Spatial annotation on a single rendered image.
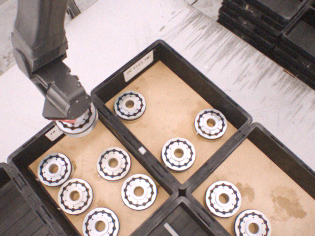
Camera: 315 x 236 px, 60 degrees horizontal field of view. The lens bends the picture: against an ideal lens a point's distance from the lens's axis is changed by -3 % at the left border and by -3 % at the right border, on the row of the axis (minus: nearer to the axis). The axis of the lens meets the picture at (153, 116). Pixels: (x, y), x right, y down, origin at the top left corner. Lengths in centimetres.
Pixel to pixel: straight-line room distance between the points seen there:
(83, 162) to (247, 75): 72
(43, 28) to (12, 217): 66
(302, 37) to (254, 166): 111
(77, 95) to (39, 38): 12
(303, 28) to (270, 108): 85
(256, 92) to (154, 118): 45
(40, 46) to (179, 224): 61
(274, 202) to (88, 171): 56
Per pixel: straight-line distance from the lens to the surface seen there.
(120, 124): 81
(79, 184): 86
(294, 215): 94
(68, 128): 71
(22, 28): 44
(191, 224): 86
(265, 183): 92
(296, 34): 186
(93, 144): 91
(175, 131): 90
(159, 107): 93
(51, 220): 80
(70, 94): 49
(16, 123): 118
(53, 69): 52
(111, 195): 87
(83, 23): 134
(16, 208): 95
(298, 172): 90
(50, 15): 38
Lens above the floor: 168
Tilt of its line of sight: 67 degrees down
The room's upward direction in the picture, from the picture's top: 2 degrees counter-clockwise
